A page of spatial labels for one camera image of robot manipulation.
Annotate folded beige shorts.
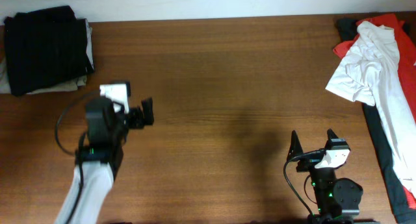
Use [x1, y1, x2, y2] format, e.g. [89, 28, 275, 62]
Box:
[0, 18, 95, 95]

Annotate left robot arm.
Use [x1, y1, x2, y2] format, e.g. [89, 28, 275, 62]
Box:
[55, 97, 154, 223]

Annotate right black cable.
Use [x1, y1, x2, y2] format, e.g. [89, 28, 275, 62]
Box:
[283, 149, 327, 217]

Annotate red garment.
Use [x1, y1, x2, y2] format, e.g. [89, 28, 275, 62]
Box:
[333, 14, 415, 208]

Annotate white garment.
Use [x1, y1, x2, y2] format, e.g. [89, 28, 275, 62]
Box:
[326, 21, 415, 193]

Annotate black shorts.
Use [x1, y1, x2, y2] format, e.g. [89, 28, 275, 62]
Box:
[3, 5, 96, 97]

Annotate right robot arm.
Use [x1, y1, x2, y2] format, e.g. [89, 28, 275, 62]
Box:
[283, 129, 363, 223]

